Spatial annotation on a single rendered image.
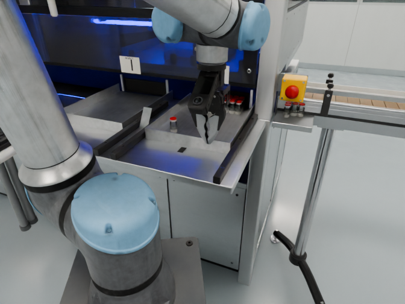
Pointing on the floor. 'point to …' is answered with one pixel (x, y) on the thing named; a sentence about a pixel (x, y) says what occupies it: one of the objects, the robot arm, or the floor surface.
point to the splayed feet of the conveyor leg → (299, 265)
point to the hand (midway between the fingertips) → (207, 140)
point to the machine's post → (276, 15)
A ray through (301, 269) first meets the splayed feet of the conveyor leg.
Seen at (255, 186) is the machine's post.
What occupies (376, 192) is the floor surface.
